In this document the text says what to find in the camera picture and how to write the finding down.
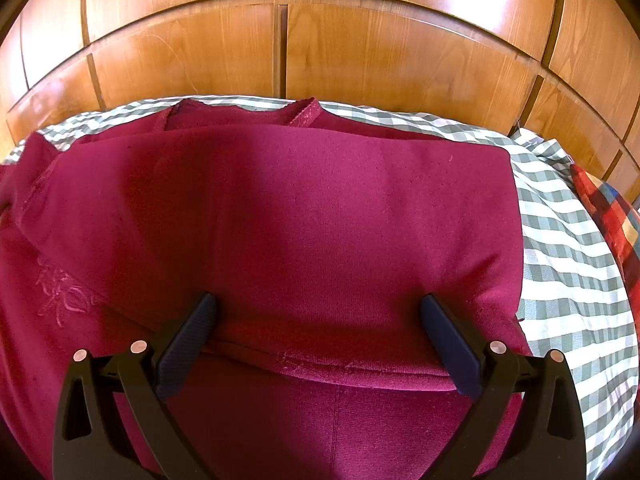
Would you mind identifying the crimson red garment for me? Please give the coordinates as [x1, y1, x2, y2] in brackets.
[1, 99, 528, 479]

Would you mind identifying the green white checkered bedspread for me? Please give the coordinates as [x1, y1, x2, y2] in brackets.
[2, 94, 639, 480]

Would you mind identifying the multicolour plaid pillow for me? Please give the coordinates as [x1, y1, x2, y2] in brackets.
[569, 162, 640, 321]

